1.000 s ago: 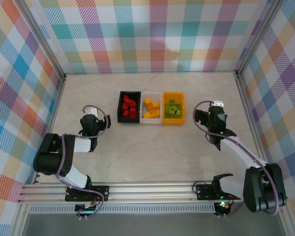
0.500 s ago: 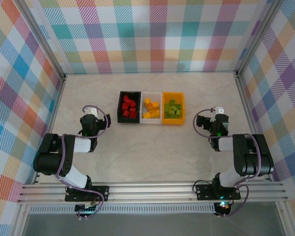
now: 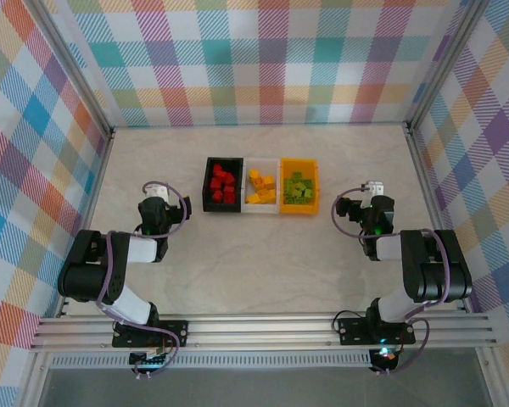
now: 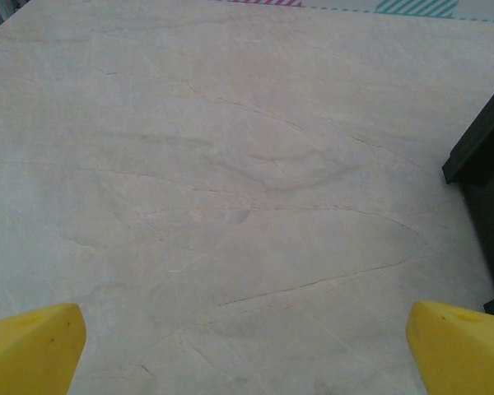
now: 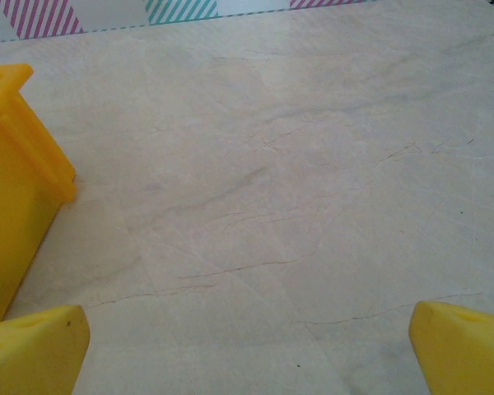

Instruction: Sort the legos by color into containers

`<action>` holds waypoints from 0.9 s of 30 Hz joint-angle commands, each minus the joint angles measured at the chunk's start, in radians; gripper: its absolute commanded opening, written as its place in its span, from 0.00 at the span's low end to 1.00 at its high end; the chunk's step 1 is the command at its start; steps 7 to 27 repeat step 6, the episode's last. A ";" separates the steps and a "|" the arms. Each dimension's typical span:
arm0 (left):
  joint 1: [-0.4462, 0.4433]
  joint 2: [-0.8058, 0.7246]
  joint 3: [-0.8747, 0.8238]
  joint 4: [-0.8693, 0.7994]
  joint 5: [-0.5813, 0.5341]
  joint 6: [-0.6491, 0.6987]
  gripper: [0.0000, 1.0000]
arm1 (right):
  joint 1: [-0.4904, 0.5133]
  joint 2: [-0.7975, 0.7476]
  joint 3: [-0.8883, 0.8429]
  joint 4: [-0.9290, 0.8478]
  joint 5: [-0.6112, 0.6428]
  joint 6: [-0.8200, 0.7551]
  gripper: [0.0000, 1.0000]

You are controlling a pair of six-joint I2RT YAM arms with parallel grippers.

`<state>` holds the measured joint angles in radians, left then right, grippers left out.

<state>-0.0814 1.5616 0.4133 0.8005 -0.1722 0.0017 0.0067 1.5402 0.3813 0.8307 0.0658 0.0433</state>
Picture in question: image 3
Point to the long red lego brick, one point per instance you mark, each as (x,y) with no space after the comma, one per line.
(229,195)

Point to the yellow lego brick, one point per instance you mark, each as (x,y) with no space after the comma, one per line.
(258,183)
(263,193)
(268,181)
(271,196)
(253,198)

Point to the yellow round lego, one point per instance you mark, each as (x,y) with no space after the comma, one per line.
(253,174)

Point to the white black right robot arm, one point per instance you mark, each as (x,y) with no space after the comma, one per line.
(437,271)

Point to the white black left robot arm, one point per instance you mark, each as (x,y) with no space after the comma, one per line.
(85,275)

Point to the black plastic bin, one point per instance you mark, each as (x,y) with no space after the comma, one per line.
(206,206)

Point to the yellow plastic bin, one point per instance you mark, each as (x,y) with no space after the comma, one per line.
(297,208)

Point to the white plastic bin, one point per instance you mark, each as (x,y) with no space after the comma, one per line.
(261,207)

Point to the small controller board with light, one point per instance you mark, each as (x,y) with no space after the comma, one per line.
(385,354)

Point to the green circuit board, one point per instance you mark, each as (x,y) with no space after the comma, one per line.
(150,361)

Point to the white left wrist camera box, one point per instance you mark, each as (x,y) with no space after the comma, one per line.
(158,191)

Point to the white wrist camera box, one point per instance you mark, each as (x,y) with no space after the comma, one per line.
(158,191)
(375,187)

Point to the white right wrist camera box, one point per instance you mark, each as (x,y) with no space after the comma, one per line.
(375,187)

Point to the aluminium side floor rail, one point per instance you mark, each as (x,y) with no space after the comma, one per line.
(429,191)
(95,191)

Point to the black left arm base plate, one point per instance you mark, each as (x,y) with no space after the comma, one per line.
(176,332)

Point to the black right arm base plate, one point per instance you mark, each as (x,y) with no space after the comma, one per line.
(356,332)

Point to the aluminium frame rail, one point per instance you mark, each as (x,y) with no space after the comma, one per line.
(258,330)

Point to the aluminium corner post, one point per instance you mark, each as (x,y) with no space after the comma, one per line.
(74,72)
(445,63)

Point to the aluminium frame leg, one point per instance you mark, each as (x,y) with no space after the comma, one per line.
(490,377)
(36,381)

